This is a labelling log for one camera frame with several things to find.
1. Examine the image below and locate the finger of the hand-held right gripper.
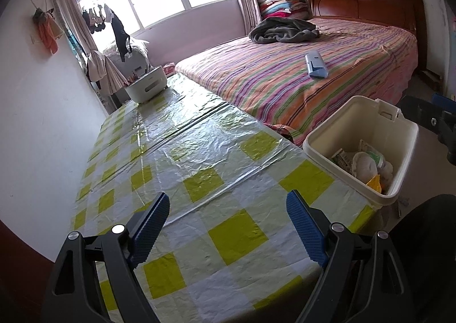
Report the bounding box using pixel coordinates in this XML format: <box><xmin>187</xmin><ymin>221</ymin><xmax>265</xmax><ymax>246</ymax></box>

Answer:
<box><xmin>396</xmin><ymin>93</ymin><xmax>447</xmax><ymax>138</ymax></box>

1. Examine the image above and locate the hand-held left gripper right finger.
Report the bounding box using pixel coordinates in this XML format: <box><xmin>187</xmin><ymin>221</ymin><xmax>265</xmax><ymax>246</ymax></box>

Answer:
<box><xmin>286</xmin><ymin>190</ymin><xmax>414</xmax><ymax>323</ymax></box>

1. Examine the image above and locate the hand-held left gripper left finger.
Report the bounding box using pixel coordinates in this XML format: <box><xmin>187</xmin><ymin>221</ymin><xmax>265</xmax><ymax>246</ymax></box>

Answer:
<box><xmin>41</xmin><ymin>192</ymin><xmax>171</xmax><ymax>323</ymax></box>

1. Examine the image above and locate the green white plastic bag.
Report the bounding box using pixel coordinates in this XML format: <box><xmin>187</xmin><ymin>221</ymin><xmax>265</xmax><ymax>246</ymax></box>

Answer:
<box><xmin>358</xmin><ymin>139</ymin><xmax>385</xmax><ymax>163</ymax></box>

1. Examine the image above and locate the white tissue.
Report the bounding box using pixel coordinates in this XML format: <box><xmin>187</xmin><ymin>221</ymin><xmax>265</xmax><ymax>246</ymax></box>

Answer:
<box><xmin>378</xmin><ymin>159</ymin><xmax>394</xmax><ymax>181</ymax></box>

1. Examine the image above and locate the white and blue carton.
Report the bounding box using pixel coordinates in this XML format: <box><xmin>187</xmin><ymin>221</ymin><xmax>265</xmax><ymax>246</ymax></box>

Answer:
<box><xmin>331</xmin><ymin>150</ymin><xmax>357</xmax><ymax>168</ymax></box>

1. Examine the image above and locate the white wrapper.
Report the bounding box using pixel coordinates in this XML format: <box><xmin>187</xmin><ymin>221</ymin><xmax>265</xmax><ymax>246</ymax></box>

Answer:
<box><xmin>351</xmin><ymin>152</ymin><xmax>380</xmax><ymax>181</ymax></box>

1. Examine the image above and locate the white plastic bin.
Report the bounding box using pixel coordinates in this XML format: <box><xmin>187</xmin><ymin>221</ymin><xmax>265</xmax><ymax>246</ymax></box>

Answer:
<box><xmin>302</xmin><ymin>96</ymin><xmax>419</xmax><ymax>208</ymax></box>

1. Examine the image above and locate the yellow checked plastic tablecloth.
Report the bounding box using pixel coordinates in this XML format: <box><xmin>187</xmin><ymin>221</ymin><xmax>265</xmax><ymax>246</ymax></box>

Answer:
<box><xmin>71</xmin><ymin>73</ymin><xmax>374</xmax><ymax>323</ymax></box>

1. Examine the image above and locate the light blue white case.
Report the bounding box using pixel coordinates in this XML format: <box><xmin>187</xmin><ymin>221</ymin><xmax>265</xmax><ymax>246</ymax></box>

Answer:
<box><xmin>304</xmin><ymin>52</ymin><xmax>328</xmax><ymax>79</ymax></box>

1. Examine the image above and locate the wooden headboard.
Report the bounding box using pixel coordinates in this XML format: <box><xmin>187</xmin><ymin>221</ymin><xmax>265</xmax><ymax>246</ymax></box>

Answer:
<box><xmin>306</xmin><ymin>0</ymin><xmax>428</xmax><ymax>70</ymax></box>

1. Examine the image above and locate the white plastic basket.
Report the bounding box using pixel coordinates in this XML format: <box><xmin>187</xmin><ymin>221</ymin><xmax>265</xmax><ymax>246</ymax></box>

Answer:
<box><xmin>124</xmin><ymin>66</ymin><xmax>169</xmax><ymax>103</ymax></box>

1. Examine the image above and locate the bed with striped sheet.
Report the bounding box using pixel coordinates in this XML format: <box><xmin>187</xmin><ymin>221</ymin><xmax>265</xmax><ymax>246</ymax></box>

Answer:
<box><xmin>174</xmin><ymin>17</ymin><xmax>419</xmax><ymax>147</ymax></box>

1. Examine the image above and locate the grey crumpled blanket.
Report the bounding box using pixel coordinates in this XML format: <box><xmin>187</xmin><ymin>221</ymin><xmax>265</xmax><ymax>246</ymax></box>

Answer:
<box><xmin>249</xmin><ymin>17</ymin><xmax>320</xmax><ymax>45</ymax></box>

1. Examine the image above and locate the white hanging garment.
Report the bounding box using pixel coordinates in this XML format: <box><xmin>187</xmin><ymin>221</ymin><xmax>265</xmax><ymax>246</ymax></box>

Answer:
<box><xmin>86</xmin><ymin>50</ymin><xmax>107</xmax><ymax>83</ymax></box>

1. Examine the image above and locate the black hanging garment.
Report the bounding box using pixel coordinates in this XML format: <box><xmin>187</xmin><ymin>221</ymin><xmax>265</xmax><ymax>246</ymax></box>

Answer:
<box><xmin>111</xmin><ymin>11</ymin><xmax>133</xmax><ymax>63</ymax></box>

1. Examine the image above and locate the pink curtain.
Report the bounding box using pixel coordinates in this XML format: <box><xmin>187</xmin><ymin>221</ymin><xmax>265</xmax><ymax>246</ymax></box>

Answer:
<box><xmin>50</xmin><ymin>0</ymin><xmax>97</xmax><ymax>60</ymax></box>
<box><xmin>237</xmin><ymin>0</ymin><xmax>262</xmax><ymax>35</ymax></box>

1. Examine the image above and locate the cluster of hanging socks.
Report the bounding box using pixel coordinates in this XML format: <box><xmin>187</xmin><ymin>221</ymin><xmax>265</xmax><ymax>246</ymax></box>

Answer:
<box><xmin>82</xmin><ymin>4</ymin><xmax>113</xmax><ymax>33</ymax></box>

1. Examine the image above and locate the orange cloth on wall hook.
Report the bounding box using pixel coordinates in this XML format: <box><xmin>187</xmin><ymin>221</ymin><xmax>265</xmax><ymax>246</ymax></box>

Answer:
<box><xmin>33</xmin><ymin>7</ymin><xmax>65</xmax><ymax>54</ymax></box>

